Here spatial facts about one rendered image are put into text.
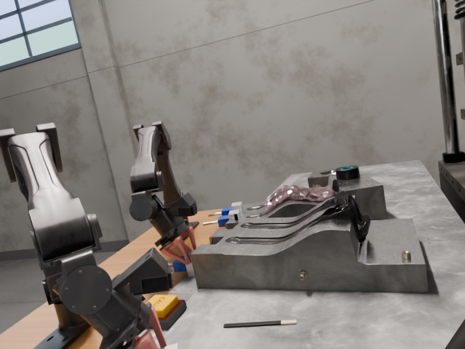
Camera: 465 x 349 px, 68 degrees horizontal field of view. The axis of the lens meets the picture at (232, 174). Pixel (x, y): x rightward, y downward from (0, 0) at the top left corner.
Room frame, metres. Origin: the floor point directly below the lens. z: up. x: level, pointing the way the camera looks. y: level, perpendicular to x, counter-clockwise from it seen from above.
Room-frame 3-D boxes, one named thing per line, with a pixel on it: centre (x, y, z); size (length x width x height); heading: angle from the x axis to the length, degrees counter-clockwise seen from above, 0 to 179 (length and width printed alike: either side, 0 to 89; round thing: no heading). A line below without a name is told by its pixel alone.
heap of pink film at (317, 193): (1.18, -0.21, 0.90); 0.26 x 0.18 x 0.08; 83
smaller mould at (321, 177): (1.56, -0.45, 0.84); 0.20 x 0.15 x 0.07; 66
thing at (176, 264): (0.91, 0.19, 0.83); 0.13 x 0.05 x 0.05; 72
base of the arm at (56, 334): (0.73, 0.41, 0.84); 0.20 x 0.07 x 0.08; 163
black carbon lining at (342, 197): (0.84, -0.13, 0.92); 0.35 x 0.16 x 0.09; 66
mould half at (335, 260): (0.82, -0.14, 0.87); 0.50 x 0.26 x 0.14; 66
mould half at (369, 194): (1.18, -0.21, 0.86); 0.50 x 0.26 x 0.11; 83
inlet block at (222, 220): (1.15, 0.07, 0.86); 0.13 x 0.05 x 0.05; 83
